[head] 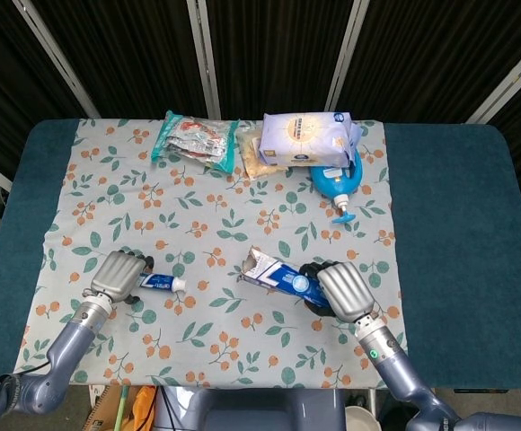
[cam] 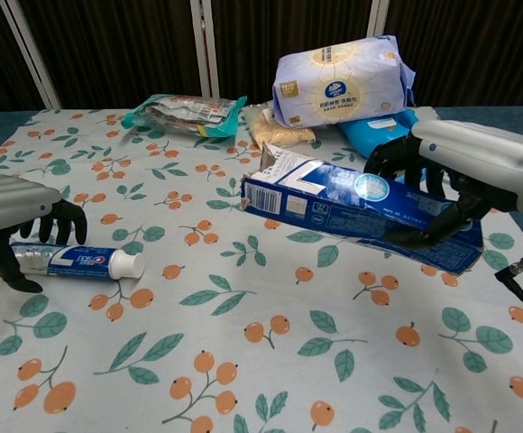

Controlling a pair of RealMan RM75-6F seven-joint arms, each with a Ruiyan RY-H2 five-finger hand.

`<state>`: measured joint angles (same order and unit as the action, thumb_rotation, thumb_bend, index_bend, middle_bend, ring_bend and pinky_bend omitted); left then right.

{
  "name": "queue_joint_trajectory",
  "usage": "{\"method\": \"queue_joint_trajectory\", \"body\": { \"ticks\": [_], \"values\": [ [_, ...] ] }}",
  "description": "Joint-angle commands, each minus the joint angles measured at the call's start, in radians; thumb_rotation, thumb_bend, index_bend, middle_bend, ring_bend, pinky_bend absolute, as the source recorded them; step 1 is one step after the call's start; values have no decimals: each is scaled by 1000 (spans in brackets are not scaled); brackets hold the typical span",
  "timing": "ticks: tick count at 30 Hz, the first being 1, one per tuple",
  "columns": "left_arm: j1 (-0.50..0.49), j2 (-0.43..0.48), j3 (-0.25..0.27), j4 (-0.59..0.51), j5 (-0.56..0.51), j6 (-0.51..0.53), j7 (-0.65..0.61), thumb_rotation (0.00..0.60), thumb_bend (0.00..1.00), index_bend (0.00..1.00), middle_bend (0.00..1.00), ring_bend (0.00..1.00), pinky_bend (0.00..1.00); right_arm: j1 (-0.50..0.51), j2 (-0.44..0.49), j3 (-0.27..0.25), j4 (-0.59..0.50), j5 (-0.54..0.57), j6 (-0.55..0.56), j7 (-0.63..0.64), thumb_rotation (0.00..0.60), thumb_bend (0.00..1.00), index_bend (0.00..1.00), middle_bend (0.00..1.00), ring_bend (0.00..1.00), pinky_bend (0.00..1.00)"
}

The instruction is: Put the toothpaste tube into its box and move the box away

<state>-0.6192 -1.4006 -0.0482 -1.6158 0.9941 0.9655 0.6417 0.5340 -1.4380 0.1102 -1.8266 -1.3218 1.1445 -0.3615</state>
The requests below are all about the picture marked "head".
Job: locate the clear bag of crackers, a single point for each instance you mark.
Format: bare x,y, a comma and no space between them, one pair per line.
253,161

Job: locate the white bowl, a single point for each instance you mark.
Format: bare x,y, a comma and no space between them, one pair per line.
361,419

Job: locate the green-edged snack packet bag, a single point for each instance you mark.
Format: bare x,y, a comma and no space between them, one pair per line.
193,139

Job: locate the floral orange-berry tablecloth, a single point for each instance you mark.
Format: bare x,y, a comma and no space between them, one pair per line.
197,202

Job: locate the green stick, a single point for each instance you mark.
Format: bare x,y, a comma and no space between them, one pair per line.
121,413

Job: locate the blue-grey robot torso base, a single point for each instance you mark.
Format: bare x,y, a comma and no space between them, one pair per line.
251,410

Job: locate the lavender tissue pack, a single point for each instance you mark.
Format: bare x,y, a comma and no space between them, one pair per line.
305,137

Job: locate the blue toothpaste carton box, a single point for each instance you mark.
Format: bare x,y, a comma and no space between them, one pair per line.
278,276

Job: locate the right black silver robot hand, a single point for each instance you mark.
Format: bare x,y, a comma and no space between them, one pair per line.
343,289

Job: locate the blue pump bottle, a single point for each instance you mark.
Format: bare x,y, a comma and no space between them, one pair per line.
334,182

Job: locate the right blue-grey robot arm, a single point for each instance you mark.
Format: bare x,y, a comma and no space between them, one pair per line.
395,363

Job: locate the orange bag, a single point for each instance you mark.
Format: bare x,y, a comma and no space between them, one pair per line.
143,410

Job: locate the teal table cover cloth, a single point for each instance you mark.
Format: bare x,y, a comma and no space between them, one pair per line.
449,202

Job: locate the blue white toothpaste tube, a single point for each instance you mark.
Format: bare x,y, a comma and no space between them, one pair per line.
161,282

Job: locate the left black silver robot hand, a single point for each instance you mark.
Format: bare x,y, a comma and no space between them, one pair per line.
114,276

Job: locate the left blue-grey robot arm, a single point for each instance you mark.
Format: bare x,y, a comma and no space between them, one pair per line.
69,345

